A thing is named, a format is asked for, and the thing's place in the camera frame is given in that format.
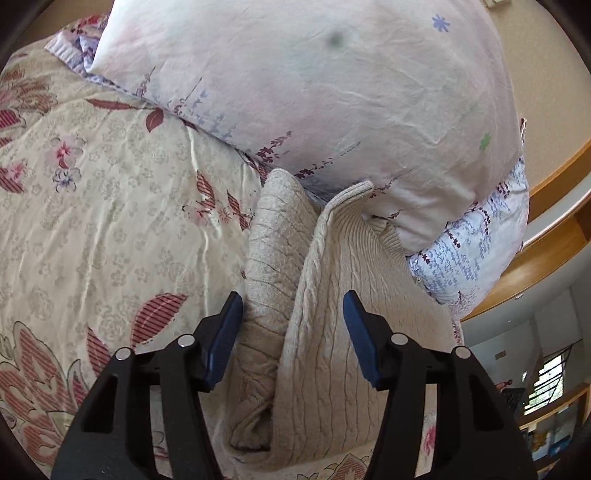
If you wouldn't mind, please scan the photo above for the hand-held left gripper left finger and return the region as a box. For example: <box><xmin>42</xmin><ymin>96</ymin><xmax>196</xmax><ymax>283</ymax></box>
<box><xmin>51</xmin><ymin>292</ymin><xmax>244</xmax><ymax>480</ymax></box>

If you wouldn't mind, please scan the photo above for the pink floral pillow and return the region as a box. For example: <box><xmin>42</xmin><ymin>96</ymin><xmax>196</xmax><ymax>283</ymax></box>
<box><xmin>85</xmin><ymin>0</ymin><xmax>528</xmax><ymax>254</ymax></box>

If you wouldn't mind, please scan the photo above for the window with grille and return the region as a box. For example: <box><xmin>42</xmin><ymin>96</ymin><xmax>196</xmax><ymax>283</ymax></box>
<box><xmin>525</xmin><ymin>339</ymin><xmax>583</xmax><ymax>412</ymax></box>

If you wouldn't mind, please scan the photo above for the white blue-flowered pillow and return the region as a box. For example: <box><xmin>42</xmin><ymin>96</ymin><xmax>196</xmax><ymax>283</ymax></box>
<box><xmin>407</xmin><ymin>156</ymin><xmax>531</xmax><ymax>306</ymax></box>

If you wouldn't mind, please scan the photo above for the floral quilted bed cover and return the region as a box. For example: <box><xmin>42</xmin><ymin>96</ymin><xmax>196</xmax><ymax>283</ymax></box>
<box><xmin>0</xmin><ymin>14</ymin><xmax>439</xmax><ymax>480</ymax></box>

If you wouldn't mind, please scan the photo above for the beige cable-knit sweater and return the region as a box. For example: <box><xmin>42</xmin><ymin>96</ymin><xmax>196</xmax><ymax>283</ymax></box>
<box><xmin>229</xmin><ymin>167</ymin><xmax>465</xmax><ymax>480</ymax></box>

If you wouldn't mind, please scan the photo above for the wooden headboard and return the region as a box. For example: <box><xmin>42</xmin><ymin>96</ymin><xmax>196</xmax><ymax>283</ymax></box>
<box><xmin>461</xmin><ymin>138</ymin><xmax>591</xmax><ymax>324</ymax></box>

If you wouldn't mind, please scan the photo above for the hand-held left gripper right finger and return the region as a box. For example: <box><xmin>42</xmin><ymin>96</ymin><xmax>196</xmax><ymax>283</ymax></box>
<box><xmin>342</xmin><ymin>290</ymin><xmax>539</xmax><ymax>480</ymax></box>

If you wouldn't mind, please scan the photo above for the wooden shelf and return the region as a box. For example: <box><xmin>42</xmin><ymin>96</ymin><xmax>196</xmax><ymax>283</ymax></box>
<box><xmin>519</xmin><ymin>383</ymin><xmax>591</xmax><ymax>464</ymax></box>

